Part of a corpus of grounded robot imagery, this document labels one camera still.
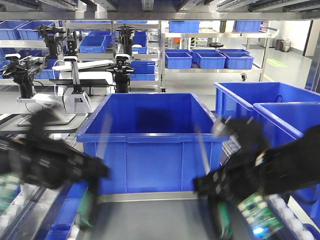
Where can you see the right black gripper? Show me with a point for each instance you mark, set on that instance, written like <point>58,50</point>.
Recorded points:
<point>245,172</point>

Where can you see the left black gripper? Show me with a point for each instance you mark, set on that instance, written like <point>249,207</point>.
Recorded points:
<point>45,162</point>

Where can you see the green-handled screwdriver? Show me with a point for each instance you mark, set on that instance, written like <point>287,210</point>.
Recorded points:
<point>89,202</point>
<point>205,186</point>

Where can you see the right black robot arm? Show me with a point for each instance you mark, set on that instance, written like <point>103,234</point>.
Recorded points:
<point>295,165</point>

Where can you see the green circuit board left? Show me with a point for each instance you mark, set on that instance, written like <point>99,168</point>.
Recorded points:
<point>9,189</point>

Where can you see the green circuit board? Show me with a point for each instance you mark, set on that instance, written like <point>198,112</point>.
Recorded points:
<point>9,189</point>
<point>259,216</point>

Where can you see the green circuit board right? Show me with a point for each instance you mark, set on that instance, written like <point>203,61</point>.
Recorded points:
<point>259,216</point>

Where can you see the white robot station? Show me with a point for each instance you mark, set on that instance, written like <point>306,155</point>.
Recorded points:
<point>77,77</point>

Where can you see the center blue bin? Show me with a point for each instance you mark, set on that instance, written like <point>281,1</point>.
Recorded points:
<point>152,142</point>

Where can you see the metal shelf rack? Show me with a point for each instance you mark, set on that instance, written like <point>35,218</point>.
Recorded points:
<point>213,59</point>

